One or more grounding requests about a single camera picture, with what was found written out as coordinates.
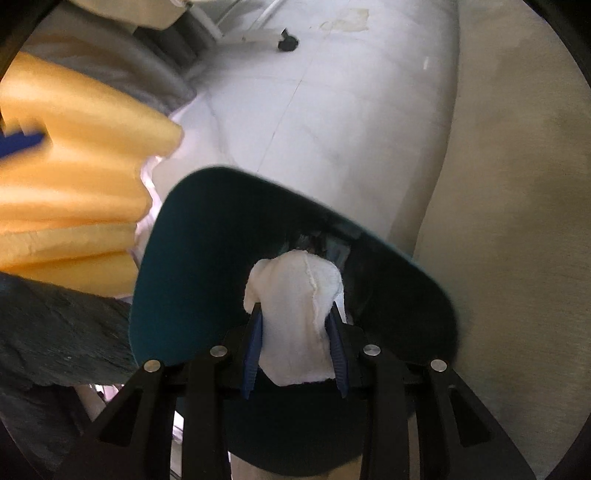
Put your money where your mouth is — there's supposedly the yellow curtain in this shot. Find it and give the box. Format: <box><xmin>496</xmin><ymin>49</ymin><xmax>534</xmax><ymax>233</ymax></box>
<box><xmin>0</xmin><ymin>51</ymin><xmax>185</xmax><ymax>297</ymax></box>

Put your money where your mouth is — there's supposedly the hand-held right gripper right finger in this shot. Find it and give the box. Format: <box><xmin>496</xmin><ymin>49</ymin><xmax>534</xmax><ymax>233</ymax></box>
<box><xmin>325</xmin><ymin>308</ymin><xmax>539</xmax><ymax>480</ymax></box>

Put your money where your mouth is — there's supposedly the grey bed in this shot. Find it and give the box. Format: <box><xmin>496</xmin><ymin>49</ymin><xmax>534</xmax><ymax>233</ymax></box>
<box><xmin>411</xmin><ymin>0</ymin><xmax>591</xmax><ymax>474</ymax></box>

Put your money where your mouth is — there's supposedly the beige trench coat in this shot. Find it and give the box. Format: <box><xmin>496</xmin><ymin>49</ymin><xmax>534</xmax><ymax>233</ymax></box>
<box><xmin>69</xmin><ymin>0</ymin><xmax>191</xmax><ymax>31</ymax></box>

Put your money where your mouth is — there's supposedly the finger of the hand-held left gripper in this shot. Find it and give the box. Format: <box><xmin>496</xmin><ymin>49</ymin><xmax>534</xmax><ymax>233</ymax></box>
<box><xmin>0</xmin><ymin>128</ymin><xmax>48</xmax><ymax>160</ymax></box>

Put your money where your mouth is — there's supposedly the grey curtain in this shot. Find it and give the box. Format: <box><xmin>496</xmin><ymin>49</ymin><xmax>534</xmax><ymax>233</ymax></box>
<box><xmin>21</xmin><ymin>14</ymin><xmax>200</xmax><ymax>117</ymax></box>

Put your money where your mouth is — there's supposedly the teal trash bin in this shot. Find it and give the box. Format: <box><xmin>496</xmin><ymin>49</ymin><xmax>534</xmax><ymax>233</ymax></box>
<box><xmin>129</xmin><ymin>167</ymin><xmax>461</xmax><ymax>476</ymax></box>

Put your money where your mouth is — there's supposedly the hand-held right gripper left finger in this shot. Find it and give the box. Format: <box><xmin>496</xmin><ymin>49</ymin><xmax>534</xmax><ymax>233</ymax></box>
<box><xmin>55</xmin><ymin>307</ymin><xmax>266</xmax><ymax>480</ymax></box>

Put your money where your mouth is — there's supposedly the white clothes rack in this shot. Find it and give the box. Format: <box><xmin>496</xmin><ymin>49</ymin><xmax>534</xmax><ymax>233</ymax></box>
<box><xmin>185</xmin><ymin>0</ymin><xmax>301</xmax><ymax>52</ymax></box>

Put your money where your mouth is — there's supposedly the white tissue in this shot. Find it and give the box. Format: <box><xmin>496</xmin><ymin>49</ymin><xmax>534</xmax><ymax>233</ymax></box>
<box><xmin>243</xmin><ymin>248</ymin><xmax>346</xmax><ymax>387</ymax></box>

